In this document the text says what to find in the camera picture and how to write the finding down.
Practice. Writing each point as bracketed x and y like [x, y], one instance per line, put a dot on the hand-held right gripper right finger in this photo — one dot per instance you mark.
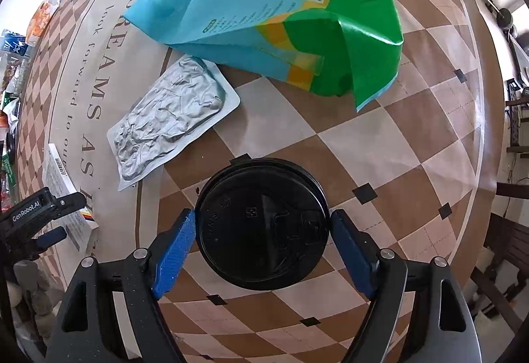
[347, 247]

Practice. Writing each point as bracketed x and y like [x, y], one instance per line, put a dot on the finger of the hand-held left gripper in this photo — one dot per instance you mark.
[53, 237]
[70, 205]

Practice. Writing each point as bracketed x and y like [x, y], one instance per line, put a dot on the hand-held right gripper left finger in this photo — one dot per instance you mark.
[177, 251]

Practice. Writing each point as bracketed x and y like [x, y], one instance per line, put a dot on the black cup lid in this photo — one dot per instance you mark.
[256, 222]

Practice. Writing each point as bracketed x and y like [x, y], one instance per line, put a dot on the white barcode medicine box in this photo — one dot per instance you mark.
[62, 181]

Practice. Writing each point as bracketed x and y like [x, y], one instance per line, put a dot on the green white carton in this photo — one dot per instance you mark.
[6, 168]

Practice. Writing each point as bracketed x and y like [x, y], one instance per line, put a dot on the brown checkered tablecloth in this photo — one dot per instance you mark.
[372, 148]

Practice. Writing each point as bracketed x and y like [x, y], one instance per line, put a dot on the silver foil pouch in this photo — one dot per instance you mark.
[165, 119]

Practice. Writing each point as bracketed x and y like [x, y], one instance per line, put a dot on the dark wooden chair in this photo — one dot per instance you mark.
[508, 239]

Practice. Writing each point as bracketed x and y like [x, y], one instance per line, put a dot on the blue label plastic bottle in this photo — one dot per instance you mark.
[12, 42]

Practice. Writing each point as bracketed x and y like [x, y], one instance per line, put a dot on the orange snack packet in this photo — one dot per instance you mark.
[41, 17]

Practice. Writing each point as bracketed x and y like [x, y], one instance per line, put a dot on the blue green plastic bag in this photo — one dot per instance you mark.
[248, 15]

